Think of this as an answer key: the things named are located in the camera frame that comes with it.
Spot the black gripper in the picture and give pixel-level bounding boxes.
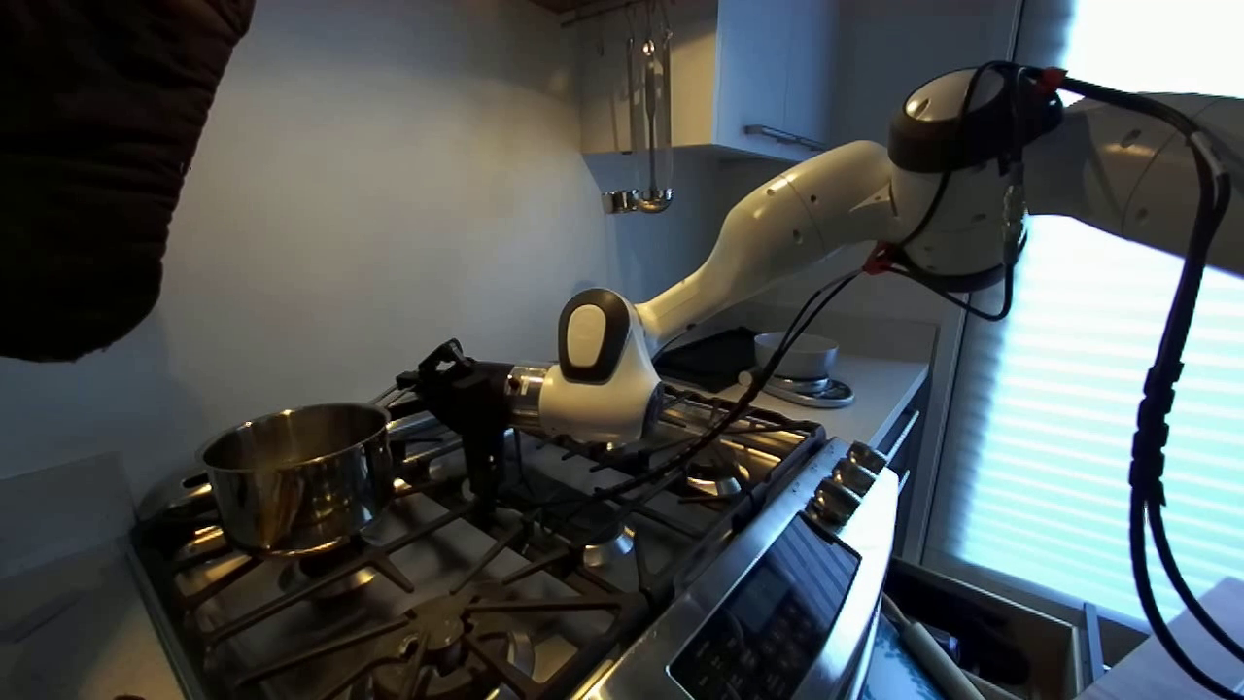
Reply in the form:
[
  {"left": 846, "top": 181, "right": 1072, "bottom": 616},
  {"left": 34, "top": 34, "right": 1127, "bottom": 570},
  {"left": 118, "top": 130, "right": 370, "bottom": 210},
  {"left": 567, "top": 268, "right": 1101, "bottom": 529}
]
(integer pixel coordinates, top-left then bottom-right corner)
[{"left": 394, "top": 338, "right": 522, "bottom": 507}]

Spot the silver steel pot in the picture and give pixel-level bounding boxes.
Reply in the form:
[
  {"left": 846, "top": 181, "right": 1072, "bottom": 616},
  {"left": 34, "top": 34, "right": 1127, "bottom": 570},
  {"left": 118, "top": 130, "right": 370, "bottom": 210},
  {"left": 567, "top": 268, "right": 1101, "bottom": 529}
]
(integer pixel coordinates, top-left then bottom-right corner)
[{"left": 199, "top": 380, "right": 430, "bottom": 565}]

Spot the stainless steel gas range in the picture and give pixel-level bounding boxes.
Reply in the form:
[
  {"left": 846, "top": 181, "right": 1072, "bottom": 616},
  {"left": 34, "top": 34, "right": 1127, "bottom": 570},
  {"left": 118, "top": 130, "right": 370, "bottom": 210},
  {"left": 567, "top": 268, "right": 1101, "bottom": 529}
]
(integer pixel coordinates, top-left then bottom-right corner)
[{"left": 126, "top": 366, "right": 910, "bottom": 700}]

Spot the black tray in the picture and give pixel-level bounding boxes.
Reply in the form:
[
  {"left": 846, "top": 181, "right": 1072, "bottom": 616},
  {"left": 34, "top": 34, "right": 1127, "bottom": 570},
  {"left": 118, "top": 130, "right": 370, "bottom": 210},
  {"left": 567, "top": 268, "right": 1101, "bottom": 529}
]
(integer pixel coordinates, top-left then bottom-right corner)
[{"left": 654, "top": 321, "right": 768, "bottom": 391}]

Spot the white bowl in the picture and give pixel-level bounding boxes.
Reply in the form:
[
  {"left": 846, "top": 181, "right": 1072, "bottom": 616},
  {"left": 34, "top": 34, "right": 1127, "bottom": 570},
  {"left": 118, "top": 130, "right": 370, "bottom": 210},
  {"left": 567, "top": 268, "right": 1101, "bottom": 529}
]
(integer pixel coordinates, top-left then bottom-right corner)
[{"left": 755, "top": 325, "right": 842, "bottom": 386}]

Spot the round kitchen scale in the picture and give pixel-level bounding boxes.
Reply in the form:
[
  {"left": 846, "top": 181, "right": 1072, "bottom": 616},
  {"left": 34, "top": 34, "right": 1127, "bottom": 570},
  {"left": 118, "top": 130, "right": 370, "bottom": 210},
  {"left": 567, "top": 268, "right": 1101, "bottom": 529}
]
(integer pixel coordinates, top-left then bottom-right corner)
[{"left": 763, "top": 368, "right": 860, "bottom": 412}]

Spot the silver range knob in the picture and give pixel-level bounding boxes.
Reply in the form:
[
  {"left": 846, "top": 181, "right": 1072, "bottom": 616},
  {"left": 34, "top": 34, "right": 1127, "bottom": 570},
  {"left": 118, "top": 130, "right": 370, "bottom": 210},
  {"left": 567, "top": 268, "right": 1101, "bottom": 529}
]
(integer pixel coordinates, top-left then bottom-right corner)
[
  {"left": 842, "top": 438, "right": 899, "bottom": 477},
  {"left": 806, "top": 487, "right": 856, "bottom": 537},
  {"left": 824, "top": 459, "right": 877, "bottom": 507}
]

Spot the silver hanging ladle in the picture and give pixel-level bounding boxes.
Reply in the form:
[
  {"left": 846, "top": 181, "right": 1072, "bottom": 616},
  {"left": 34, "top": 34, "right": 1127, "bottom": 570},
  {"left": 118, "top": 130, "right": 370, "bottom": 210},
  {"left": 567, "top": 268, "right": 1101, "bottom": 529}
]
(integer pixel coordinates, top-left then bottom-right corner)
[{"left": 604, "top": 31, "right": 679, "bottom": 218}]

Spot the brown oven mitt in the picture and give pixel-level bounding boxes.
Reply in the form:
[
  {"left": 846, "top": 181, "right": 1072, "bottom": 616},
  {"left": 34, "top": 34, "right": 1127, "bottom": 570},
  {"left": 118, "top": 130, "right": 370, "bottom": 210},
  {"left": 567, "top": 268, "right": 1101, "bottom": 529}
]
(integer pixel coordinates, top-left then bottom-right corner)
[{"left": 0, "top": 0, "right": 258, "bottom": 366}]

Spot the white window blind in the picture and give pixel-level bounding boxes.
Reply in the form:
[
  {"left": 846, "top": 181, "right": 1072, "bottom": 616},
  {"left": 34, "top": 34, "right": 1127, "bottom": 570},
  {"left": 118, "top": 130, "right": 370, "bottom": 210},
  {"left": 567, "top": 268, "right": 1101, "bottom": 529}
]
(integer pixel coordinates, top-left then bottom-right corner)
[{"left": 948, "top": 0, "right": 1244, "bottom": 633}]

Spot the wooden robot mounting board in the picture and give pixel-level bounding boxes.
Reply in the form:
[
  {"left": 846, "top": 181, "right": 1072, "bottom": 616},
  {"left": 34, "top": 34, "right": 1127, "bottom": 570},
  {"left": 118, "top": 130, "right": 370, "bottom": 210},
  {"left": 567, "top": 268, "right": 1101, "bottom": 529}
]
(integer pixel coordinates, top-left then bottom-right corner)
[{"left": 1072, "top": 576, "right": 1244, "bottom": 700}]

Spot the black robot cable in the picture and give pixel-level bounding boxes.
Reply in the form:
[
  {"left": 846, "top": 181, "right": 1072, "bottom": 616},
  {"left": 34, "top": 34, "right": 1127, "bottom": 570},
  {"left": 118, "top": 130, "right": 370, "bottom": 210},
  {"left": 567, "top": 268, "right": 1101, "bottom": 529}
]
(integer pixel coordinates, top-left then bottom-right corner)
[{"left": 599, "top": 60, "right": 1244, "bottom": 669}]

